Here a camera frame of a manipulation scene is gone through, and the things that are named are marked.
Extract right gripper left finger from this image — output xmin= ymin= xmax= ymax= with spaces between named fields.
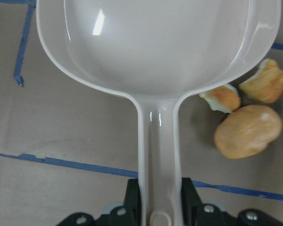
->
xmin=58 ymin=179 xmax=142 ymax=226

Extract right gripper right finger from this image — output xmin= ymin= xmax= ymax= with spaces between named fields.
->
xmin=181 ymin=178 xmax=283 ymax=226

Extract large orange peel piece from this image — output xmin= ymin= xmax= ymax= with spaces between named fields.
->
xmin=214 ymin=105 xmax=283 ymax=159

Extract orange peel piece white pith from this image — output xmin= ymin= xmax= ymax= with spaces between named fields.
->
xmin=199 ymin=83 xmax=241 ymax=113

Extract small orange peel piece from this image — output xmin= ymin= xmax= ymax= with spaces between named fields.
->
xmin=239 ymin=58 xmax=283 ymax=104

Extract beige plastic dustpan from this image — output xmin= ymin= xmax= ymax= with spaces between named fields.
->
xmin=36 ymin=0 xmax=281 ymax=226

